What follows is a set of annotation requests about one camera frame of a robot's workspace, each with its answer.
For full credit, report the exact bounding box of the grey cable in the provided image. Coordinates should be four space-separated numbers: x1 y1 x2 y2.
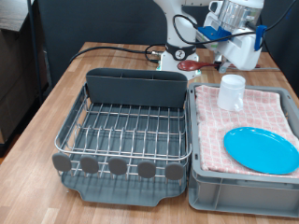
254 64 282 72

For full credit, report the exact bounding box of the pink checked dish towel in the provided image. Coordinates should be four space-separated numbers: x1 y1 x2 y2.
194 84 299 180

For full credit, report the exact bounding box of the blue plastic plate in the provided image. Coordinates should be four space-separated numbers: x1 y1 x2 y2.
222 126 299 175

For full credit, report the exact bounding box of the grey plastic crate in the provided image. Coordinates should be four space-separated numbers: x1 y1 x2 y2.
186 82 299 218

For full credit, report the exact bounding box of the black metal stand pole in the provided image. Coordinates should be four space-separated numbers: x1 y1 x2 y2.
26 0 45 105

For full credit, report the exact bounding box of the brown wooden cabinet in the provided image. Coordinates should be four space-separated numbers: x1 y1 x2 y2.
0 0 50 154

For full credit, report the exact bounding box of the dark grey utensil holder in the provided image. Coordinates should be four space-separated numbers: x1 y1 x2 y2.
85 67 188 109

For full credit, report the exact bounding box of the brown wooden spoon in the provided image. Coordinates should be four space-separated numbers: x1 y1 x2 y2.
176 59 226 72

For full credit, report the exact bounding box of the black camera cable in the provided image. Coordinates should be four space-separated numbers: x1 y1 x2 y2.
172 0 299 47

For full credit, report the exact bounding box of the black power cable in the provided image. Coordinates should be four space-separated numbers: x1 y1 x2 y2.
68 43 168 65

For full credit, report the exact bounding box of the metal wire dish rack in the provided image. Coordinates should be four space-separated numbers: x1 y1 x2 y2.
51 81 193 208

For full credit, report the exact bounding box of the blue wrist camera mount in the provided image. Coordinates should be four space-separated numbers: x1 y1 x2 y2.
197 24 269 52

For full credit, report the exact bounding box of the white mug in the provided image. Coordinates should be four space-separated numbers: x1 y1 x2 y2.
217 73 247 113

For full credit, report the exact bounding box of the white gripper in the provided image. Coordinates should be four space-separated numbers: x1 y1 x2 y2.
214 32 263 75

